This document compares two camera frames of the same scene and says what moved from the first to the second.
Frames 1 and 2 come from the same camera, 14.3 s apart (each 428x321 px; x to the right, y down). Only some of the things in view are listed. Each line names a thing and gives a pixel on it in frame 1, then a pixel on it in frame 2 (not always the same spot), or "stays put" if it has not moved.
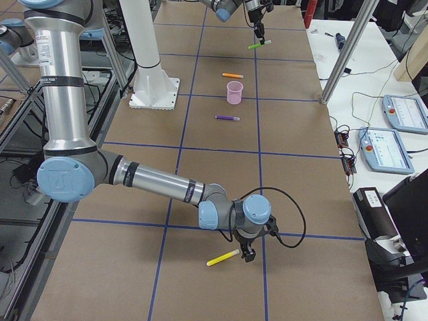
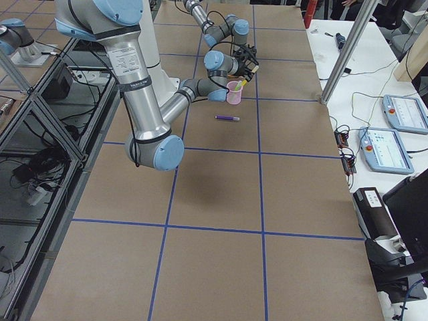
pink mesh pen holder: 234,89 stays put
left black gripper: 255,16 -> 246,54
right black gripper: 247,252 -> 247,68
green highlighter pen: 256,45 -> 237,87
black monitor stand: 402,275 stays put
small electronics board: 341,138 stays put
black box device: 372,214 stays put
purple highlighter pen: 227,118 stays put
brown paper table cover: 253,118 stays put
